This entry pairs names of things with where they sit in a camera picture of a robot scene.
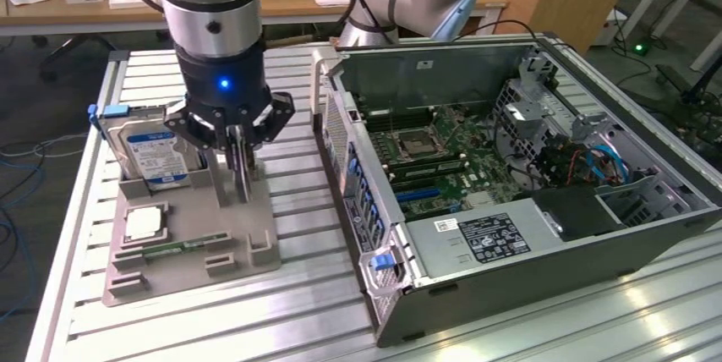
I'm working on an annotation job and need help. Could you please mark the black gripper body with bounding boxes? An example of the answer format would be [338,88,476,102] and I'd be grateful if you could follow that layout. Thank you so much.
[175,42,275,131]

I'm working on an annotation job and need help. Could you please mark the green graphics card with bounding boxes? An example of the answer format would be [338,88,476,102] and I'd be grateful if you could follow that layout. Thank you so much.
[225,124,256,205]

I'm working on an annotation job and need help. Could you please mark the silver hard disk, blue label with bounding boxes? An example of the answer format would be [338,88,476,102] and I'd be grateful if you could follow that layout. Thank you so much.
[105,118,205,190]

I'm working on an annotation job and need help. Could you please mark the hard drive with blue caddy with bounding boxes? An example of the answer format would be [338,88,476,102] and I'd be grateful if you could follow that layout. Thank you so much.
[85,101,208,181]

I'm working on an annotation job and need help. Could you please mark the silver CPU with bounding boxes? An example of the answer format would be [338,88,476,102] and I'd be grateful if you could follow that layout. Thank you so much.
[124,208,167,240]

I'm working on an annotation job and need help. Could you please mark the CPU socket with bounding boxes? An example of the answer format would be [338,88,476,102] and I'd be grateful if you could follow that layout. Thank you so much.
[394,129,448,159]

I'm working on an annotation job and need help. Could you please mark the green RAM stick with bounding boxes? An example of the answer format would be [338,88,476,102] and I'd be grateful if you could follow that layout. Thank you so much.
[140,238,215,255]

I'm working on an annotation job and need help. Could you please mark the installed black RAM sticks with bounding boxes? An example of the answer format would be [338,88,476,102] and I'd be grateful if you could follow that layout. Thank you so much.
[386,157,470,181]

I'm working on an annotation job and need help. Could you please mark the black chair base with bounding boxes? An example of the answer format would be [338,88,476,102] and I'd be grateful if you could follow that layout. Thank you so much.
[32,33,117,80]

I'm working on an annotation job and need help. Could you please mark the blue expansion slot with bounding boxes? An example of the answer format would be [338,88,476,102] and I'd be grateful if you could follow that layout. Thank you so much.
[394,187,444,205]

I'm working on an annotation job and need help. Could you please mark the grey parts rack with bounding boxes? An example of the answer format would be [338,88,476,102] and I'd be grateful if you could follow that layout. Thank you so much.
[100,148,283,309]

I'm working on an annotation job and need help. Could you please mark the green motherboard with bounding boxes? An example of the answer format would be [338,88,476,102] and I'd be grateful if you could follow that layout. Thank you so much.
[360,101,543,224]

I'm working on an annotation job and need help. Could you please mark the metal disk bay cage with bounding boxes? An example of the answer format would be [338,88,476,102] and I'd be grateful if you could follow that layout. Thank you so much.
[492,77,572,168]

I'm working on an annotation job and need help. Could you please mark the grey power supply unit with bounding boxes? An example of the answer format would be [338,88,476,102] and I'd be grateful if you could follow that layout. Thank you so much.
[404,199,566,290]

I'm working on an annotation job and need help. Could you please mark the black plastic shroud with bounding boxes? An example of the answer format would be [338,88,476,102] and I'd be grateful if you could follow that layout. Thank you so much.
[531,185,626,241]

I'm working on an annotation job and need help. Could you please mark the open grey PC case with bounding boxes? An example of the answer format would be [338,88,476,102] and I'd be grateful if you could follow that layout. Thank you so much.
[311,31,722,348]

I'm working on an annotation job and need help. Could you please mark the blue floor cables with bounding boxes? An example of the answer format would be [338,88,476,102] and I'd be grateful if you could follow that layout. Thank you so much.
[0,153,48,321]

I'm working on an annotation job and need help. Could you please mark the black cable over case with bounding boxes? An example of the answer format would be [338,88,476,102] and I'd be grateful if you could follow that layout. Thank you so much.
[450,18,547,42]

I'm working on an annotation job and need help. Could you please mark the orange wire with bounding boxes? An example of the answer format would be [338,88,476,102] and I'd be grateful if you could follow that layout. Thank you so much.
[566,149,588,186]

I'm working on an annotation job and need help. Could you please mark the blue wire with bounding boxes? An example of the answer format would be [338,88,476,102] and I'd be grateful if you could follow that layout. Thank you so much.
[584,145,631,186]

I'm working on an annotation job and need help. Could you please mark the white table frame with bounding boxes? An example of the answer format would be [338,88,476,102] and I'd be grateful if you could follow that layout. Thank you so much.
[618,0,722,72]

